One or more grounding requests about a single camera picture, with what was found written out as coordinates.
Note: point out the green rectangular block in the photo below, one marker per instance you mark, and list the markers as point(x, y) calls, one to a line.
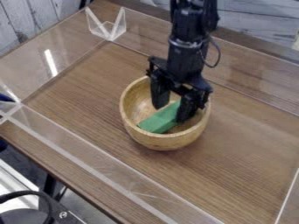
point(162, 120)

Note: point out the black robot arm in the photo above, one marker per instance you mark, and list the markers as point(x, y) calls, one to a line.
point(194, 19)

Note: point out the brown wooden bowl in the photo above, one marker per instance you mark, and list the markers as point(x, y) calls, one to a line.
point(135, 107)

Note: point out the black table leg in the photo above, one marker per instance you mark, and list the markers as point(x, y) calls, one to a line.
point(50, 185)

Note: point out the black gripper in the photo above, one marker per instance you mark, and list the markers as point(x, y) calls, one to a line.
point(178, 74)

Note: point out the clear acrylic tray barrier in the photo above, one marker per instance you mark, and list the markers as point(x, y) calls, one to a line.
point(234, 177)

